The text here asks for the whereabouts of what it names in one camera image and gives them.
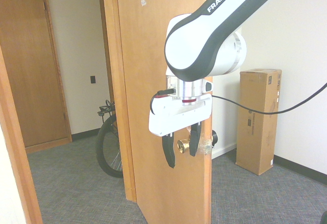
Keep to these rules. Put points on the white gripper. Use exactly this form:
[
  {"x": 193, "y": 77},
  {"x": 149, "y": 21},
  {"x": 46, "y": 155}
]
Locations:
[{"x": 178, "y": 117}]

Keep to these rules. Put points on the wooden door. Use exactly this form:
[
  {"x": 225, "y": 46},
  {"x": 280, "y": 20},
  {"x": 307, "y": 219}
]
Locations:
[
  {"x": 55, "y": 63},
  {"x": 28, "y": 68},
  {"x": 153, "y": 55}
]

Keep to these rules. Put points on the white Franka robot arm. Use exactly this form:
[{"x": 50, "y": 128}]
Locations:
[{"x": 184, "y": 45}]

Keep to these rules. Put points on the brass door knob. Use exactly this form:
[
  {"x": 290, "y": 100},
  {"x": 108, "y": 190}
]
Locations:
[{"x": 182, "y": 146}]

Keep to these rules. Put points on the clear tape on door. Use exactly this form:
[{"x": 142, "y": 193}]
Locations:
[{"x": 206, "y": 147}]

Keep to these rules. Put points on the black taped door knob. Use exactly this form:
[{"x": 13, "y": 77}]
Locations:
[{"x": 214, "y": 137}]

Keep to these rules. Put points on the closed wooden door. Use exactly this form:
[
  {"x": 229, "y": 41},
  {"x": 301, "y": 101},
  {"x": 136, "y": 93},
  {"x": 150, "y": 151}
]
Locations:
[
  {"x": 28, "y": 68},
  {"x": 55, "y": 63}
]

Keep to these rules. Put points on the tall cardboard box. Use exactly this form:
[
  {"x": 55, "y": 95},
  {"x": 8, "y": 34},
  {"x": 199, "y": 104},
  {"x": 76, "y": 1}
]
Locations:
[{"x": 255, "y": 132}]

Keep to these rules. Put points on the black bicycle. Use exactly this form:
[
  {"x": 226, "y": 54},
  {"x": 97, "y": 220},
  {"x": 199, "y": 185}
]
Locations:
[{"x": 101, "y": 142}]

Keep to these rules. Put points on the black baseboard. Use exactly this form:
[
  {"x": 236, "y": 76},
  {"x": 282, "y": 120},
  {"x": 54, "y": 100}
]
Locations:
[
  {"x": 84, "y": 134},
  {"x": 301, "y": 169}
]

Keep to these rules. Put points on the white sticker remnant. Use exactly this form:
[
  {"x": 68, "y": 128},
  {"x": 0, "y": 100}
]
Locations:
[{"x": 143, "y": 1}]

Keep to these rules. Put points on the wooden door frame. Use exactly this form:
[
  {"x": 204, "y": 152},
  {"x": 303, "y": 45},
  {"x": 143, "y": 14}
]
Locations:
[{"x": 115, "y": 80}]

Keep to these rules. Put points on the black wall switch plate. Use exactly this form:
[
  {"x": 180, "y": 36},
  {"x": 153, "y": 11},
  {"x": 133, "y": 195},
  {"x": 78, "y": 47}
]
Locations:
[{"x": 93, "y": 79}]

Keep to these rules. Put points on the wooden doorway post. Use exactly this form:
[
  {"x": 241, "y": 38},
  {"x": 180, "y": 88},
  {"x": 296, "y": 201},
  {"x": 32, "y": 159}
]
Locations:
[{"x": 18, "y": 144}]

